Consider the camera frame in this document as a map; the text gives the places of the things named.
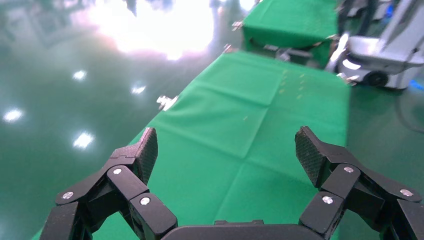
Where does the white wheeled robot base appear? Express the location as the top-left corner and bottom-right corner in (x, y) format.
(326, 0), (424, 91)

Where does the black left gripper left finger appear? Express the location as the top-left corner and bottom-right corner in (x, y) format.
(39, 127), (179, 240)

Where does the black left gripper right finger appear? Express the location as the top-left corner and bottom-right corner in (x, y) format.
(294, 125), (424, 240)

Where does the green table cloth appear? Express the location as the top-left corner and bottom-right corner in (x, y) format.
(31, 51), (352, 240)
(241, 0), (339, 69)

